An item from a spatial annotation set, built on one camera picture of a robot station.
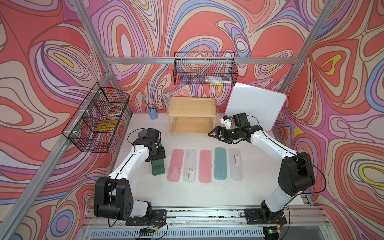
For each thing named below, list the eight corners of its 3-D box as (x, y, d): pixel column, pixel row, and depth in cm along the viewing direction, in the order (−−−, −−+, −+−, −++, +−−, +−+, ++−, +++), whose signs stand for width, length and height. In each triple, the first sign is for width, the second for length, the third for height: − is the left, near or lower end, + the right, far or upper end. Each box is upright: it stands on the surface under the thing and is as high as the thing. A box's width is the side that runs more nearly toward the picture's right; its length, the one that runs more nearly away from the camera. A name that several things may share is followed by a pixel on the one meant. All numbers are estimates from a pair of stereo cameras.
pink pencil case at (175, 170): (167, 182, 88) (166, 180, 86) (170, 150, 101) (170, 148, 99) (183, 182, 88) (182, 180, 86) (184, 150, 101) (184, 148, 99)
